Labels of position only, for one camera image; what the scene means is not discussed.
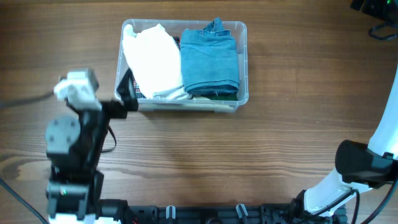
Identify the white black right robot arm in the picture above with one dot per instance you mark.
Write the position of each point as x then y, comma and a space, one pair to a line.
358, 168

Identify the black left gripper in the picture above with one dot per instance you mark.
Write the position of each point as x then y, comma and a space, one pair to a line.
126, 91

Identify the dark green cloth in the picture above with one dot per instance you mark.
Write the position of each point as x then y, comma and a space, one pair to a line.
223, 97

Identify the white cloth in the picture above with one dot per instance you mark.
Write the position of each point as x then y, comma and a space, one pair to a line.
154, 58

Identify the red navy plaid cloth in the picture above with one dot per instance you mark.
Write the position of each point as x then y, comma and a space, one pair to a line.
137, 89

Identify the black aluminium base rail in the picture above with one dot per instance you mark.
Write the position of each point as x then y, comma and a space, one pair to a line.
261, 214

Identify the cream cloth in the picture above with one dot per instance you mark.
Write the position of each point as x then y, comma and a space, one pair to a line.
196, 104

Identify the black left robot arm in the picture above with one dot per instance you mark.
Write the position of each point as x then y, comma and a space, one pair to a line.
74, 146

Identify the clear plastic storage container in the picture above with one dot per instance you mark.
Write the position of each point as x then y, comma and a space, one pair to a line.
175, 28

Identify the blue cloth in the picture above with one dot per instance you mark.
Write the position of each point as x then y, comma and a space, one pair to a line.
209, 60

